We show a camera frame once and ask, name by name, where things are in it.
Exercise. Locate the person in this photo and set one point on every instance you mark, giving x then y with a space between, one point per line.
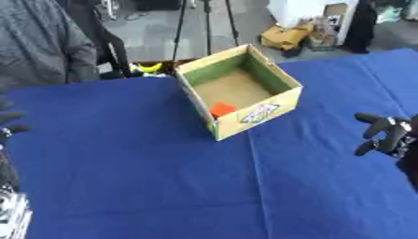
38 43

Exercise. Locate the black hanging garment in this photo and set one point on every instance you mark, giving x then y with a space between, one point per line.
361 26

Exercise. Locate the black tripod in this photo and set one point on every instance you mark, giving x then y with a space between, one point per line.
206 28

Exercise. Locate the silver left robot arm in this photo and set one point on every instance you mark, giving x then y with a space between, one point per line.
12 211

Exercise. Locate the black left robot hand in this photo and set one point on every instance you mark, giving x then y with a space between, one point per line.
7 124

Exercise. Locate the tan cardboard box green inside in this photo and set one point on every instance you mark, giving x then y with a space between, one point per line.
239 90

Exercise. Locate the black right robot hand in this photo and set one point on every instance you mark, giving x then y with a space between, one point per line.
393 137

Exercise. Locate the yellow toy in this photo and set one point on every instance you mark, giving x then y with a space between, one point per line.
147 67

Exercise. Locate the orange red block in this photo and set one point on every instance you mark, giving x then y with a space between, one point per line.
221 109

